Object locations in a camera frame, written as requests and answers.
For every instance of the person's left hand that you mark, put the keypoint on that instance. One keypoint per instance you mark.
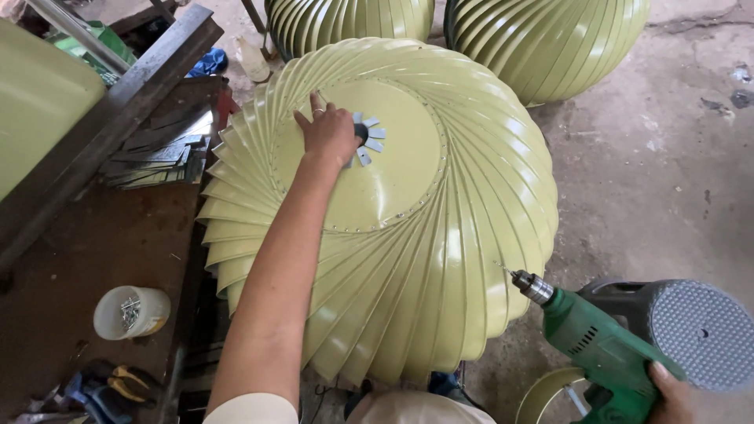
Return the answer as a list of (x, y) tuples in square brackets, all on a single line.
[(330, 135)]

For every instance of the person's right hand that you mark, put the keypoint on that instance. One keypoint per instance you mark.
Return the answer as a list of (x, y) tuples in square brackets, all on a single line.
[(674, 400)]

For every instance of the green electric drill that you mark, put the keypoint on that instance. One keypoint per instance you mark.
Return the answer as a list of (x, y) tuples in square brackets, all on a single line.
[(595, 344)]

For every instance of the large green turbine ventilator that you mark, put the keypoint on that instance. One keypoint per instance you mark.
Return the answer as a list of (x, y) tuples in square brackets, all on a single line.
[(424, 247)]

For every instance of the black stool with grey seat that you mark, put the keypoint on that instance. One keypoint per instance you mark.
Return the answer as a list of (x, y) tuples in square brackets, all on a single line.
[(701, 333)]

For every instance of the white plastic bottle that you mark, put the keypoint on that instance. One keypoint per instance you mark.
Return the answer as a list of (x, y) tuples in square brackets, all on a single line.
[(252, 59)]

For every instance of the blue cloth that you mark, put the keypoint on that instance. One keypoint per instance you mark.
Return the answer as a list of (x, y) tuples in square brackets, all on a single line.
[(209, 62)]

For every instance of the stack of metal strips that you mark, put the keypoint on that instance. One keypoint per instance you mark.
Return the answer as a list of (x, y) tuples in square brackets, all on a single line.
[(165, 156)]

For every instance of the dark steel angle beam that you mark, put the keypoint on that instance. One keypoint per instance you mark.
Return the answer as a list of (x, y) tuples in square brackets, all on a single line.
[(106, 126)]

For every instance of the green cardboard box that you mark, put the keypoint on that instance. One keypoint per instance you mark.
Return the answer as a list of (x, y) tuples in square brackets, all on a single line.
[(94, 47)]

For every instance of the white plastic container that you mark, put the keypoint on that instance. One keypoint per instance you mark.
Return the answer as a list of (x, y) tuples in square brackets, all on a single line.
[(150, 312)]

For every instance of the person's beige trouser leg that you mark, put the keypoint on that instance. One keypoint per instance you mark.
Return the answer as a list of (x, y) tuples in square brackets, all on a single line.
[(418, 410)]

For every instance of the heap of silver rivets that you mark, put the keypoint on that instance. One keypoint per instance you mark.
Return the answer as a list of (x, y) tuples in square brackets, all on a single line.
[(129, 312)]

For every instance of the grey metal pipe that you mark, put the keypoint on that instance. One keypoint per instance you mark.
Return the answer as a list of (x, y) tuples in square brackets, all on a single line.
[(76, 32)]

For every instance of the cream shirt sleeve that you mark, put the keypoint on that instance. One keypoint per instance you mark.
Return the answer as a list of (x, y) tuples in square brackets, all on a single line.
[(253, 410)]

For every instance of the light green sheet metal panel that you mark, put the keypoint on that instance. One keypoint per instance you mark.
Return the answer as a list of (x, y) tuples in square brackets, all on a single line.
[(41, 100)]

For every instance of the silver star-shaped hub bracket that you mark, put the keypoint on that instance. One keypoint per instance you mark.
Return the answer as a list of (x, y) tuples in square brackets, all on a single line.
[(371, 138)]

